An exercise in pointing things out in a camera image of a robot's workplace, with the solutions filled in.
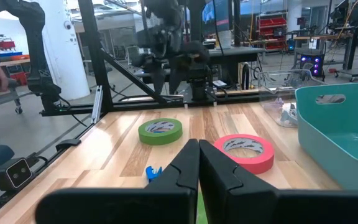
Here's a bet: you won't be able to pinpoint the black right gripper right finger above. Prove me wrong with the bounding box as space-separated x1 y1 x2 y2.
199 139 358 224

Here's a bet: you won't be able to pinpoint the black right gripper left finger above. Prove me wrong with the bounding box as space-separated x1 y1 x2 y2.
35 139 200 224

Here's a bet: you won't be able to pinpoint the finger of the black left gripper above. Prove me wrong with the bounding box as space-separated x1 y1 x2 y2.
152 66 168 95
169 68 185 95

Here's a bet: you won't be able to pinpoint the pink tape roll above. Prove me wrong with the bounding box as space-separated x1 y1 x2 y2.
213 134 275 175

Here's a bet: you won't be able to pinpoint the green tape roll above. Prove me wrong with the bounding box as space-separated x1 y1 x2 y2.
137 118 183 146

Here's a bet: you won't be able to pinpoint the light blue staple remover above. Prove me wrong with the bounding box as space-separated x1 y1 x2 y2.
280 108 298 126

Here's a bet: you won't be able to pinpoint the monitor with blue screen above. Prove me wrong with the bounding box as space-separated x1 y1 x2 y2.
201 0 234 36

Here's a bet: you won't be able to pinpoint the black desk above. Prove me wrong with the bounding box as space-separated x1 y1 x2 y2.
208 45 266 91

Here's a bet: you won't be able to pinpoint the light teal plastic bin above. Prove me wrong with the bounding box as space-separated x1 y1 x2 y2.
295 82 358 192

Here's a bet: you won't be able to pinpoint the clear plastic bin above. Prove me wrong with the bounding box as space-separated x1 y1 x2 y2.
257 68 328 129

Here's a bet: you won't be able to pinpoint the red storage shelf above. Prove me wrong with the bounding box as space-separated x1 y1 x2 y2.
255 17 289 51

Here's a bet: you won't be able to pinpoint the black table edge clamp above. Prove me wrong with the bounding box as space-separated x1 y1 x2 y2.
55 138 82 152

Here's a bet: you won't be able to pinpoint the computer tower purple lights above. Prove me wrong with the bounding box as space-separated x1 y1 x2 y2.
299 54 325 78

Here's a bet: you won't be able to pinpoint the wooden top workbench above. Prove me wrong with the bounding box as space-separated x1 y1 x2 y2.
293 23 358 82

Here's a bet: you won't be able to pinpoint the silver aluminium bracket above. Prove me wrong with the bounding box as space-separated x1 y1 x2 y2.
91 85 104 125

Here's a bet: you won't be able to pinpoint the black aluminium table frame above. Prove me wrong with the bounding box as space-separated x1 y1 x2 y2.
40 0 262 125

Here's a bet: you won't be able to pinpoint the black table-level camera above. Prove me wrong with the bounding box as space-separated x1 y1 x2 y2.
0 157 34 192

